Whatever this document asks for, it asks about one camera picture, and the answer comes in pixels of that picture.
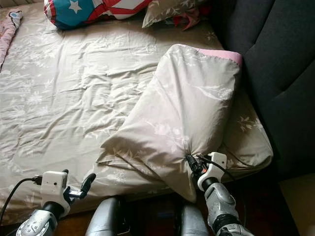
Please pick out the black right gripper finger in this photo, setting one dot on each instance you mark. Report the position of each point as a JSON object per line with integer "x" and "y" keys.
{"x": 192, "y": 159}
{"x": 189, "y": 163}

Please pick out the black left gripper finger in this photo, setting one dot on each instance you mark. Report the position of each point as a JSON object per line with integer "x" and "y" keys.
{"x": 64, "y": 171}
{"x": 88, "y": 182}

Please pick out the beige floral pillow pink edge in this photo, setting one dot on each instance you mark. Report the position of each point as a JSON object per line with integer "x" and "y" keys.
{"x": 177, "y": 108}

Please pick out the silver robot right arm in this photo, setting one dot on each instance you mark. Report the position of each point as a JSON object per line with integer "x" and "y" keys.
{"x": 224, "y": 211}

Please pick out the silver robot left leg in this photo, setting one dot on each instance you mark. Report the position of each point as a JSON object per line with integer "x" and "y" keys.
{"x": 103, "y": 219}

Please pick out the silver robot leg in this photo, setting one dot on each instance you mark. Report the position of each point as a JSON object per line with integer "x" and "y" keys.
{"x": 103, "y": 219}
{"x": 193, "y": 223}

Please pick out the silver robot right leg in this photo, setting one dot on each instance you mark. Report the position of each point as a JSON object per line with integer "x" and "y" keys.
{"x": 193, "y": 223}

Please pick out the beige floral bed sheet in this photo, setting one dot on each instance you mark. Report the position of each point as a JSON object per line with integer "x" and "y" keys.
{"x": 69, "y": 98}

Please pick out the dark grey upholstered headboard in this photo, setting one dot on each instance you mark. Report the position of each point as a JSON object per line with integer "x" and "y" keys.
{"x": 275, "y": 73}

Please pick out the red crumpled cloth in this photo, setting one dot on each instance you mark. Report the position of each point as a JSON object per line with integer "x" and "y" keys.
{"x": 186, "y": 19}

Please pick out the small beige floral pillow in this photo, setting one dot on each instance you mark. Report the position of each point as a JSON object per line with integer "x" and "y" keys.
{"x": 165, "y": 10}

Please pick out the pink bear print quilt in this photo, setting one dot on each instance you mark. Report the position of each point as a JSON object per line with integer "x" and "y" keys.
{"x": 10, "y": 29}

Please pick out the star and stripes pillow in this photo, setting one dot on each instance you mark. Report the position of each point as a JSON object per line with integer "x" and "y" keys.
{"x": 69, "y": 11}

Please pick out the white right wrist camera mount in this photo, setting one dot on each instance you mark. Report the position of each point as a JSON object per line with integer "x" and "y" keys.
{"x": 215, "y": 171}

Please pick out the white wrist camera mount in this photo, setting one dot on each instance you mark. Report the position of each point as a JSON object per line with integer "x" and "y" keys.
{"x": 215, "y": 171}
{"x": 53, "y": 188}

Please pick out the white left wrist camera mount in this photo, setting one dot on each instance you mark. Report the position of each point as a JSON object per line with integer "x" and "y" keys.
{"x": 53, "y": 188}

